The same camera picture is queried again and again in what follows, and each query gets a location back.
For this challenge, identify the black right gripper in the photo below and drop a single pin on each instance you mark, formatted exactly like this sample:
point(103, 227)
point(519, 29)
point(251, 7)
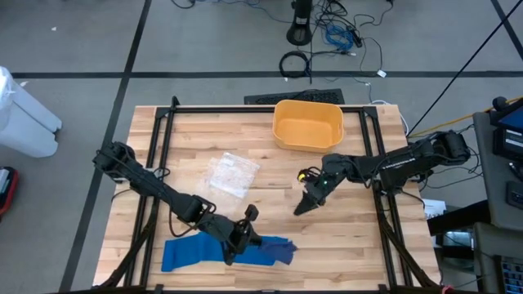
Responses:
point(327, 175)

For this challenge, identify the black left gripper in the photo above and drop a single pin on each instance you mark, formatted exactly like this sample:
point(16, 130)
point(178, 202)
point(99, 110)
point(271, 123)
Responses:
point(229, 234)

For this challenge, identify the bright blue elastic bandage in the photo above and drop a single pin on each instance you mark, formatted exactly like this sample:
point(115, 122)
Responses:
point(184, 253)

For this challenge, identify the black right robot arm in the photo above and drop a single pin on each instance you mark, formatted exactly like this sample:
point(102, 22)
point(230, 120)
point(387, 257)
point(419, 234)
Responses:
point(408, 163)

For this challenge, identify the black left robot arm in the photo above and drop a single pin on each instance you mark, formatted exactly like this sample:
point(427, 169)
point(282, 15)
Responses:
point(143, 179)

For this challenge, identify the yellow tape marker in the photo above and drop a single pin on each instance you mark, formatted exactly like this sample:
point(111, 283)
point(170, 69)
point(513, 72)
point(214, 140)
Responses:
point(301, 176)

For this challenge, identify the yellow plastic bin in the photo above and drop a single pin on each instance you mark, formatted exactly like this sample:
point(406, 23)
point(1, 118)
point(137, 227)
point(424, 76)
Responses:
point(290, 134)

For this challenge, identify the black keyboard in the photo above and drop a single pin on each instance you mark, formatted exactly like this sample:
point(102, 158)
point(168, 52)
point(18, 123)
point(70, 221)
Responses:
point(265, 99)

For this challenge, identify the white paper box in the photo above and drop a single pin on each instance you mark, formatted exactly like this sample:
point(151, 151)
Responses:
point(435, 208)

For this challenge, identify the small white tag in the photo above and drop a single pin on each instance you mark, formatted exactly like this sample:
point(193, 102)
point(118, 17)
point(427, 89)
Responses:
point(381, 73)

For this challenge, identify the silver metal box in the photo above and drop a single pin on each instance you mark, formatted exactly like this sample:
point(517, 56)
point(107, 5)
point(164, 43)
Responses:
point(457, 239)

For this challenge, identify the black power adapter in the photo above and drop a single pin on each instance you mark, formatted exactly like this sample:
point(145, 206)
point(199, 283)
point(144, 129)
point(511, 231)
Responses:
point(356, 40)

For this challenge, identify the black stand base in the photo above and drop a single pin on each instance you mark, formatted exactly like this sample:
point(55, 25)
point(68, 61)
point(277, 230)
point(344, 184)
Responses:
point(299, 32)

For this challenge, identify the grey equipment cart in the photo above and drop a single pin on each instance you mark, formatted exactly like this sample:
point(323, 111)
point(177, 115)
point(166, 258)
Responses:
point(490, 196)

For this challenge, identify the black monitor device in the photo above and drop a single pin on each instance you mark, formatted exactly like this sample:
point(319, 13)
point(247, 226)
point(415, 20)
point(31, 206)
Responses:
point(510, 139)

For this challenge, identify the black round knob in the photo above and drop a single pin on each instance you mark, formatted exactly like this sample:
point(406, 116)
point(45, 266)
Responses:
point(499, 103)

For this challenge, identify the keypad with blue keys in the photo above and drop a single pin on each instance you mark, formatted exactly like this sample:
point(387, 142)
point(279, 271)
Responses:
point(512, 277)

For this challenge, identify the red and black case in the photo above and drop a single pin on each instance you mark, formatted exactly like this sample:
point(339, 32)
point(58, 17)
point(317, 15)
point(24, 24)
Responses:
point(8, 188)

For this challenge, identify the white trash bin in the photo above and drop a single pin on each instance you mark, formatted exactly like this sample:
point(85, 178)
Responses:
point(24, 122)

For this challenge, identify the black metal table frame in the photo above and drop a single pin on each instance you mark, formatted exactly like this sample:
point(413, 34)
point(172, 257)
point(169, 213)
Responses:
point(224, 109)

